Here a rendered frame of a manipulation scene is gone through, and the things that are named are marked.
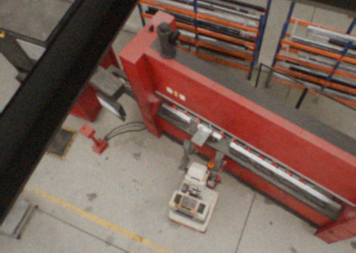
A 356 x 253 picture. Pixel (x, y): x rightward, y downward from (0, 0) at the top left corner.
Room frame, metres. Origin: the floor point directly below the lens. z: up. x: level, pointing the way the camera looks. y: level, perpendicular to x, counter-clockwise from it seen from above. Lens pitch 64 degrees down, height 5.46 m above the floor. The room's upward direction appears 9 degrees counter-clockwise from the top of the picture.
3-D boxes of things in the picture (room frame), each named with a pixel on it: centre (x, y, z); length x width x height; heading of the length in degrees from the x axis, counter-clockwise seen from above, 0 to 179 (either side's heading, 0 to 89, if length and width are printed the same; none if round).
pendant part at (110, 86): (2.50, 0.88, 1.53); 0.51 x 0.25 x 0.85; 43
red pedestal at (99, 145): (2.41, 1.50, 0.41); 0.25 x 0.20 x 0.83; 137
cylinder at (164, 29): (2.45, -0.07, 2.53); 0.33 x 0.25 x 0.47; 47
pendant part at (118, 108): (2.41, 0.91, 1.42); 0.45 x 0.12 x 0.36; 43
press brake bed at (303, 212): (1.52, -0.81, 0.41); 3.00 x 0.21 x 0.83; 47
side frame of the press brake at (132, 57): (2.79, 0.22, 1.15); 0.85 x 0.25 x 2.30; 137
